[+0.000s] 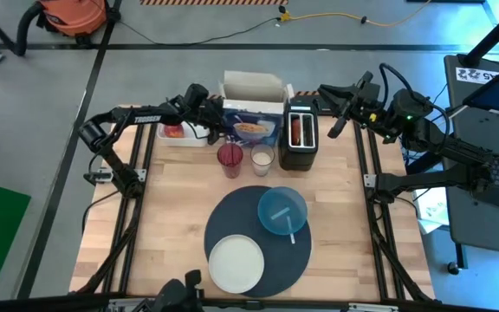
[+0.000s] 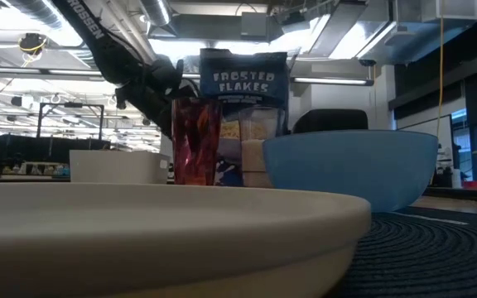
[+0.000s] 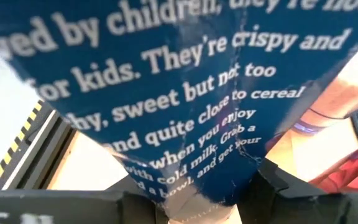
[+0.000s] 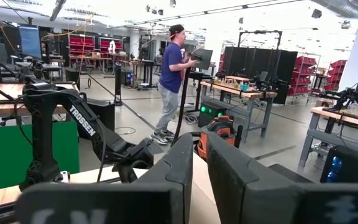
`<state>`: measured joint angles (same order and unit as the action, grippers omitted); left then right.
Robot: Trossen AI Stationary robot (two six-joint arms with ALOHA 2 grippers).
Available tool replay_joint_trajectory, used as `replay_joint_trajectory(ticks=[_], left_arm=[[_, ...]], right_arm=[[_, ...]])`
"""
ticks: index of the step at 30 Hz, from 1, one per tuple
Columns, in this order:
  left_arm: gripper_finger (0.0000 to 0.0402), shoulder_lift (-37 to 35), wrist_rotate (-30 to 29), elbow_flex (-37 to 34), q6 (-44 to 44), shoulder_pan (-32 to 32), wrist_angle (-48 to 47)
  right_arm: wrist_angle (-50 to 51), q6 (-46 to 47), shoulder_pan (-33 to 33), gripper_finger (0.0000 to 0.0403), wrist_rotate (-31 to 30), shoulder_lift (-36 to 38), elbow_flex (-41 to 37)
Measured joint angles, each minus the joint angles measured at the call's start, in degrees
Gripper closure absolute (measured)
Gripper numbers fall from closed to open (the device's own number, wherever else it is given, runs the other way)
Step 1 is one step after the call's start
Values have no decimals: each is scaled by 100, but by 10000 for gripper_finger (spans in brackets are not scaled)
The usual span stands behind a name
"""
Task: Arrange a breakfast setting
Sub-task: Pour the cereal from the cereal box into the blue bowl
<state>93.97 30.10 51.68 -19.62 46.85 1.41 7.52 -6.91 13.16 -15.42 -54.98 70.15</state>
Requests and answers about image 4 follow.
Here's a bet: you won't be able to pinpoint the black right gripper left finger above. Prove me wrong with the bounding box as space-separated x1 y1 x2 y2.
16 133 194 224

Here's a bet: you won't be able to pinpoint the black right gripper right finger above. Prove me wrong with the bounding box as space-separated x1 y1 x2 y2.
206 131 358 224

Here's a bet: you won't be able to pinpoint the black box cabinet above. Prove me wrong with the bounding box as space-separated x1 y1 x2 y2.
77 98 116 140

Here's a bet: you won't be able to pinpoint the orange shop vacuum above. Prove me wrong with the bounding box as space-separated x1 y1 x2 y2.
196 114 244 161

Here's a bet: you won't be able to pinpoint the black computer with green lights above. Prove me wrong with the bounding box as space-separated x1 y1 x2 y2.
197 99 229 128

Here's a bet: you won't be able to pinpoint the person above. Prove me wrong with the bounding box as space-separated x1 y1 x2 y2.
150 24 198 146

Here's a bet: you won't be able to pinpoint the wooden workbench with grey legs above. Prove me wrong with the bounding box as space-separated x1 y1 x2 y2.
298 105 358 167
200 80 278 143

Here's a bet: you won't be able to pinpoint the black computer with blue light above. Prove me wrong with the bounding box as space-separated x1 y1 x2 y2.
319 145 358 185

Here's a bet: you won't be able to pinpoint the red bin shelf rack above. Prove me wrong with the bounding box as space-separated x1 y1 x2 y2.
326 58 348 91
287 55 318 96

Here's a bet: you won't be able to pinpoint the black folding partition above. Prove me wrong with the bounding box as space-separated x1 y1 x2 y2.
222 45 298 105

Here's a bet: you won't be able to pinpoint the green panel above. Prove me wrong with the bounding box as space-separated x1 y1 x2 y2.
0 121 80 194

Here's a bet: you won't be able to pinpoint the black robot arms on workbench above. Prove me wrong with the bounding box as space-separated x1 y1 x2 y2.
318 86 358 113

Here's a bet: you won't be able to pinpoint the computer monitor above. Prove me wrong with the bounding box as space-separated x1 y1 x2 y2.
18 25 43 60

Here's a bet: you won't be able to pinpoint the black metal frame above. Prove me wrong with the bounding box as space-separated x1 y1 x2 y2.
237 29 283 78

